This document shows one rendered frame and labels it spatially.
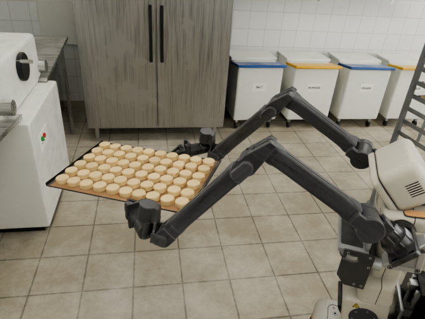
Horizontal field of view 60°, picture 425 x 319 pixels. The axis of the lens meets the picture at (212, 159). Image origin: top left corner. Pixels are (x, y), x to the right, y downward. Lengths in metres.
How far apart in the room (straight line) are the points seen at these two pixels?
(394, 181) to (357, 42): 4.05
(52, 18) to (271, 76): 2.41
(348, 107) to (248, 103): 1.22
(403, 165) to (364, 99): 3.50
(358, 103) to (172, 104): 2.21
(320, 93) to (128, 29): 2.22
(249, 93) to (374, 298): 2.97
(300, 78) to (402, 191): 3.11
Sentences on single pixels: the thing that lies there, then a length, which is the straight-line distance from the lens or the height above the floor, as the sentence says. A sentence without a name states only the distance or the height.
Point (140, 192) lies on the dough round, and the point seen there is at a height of 1.02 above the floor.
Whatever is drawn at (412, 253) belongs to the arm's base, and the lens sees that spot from 1.16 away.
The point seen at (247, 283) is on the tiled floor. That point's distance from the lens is 2.45.
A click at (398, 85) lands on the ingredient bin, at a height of 0.55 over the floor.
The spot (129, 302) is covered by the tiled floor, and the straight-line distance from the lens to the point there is 2.34.
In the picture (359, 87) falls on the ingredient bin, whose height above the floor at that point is 0.53.
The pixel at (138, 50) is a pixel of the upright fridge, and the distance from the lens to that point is 3.56.
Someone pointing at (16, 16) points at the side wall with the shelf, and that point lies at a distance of 4.64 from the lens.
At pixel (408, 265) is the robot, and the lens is 1.24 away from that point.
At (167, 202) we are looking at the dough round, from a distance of 1.33.
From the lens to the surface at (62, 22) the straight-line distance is 4.47.
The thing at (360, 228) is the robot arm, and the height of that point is 1.18.
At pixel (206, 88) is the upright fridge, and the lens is 3.71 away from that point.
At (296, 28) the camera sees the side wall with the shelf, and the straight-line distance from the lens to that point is 4.78.
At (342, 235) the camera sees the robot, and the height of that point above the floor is 0.97.
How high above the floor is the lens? 1.83
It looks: 30 degrees down
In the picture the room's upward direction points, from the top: 4 degrees clockwise
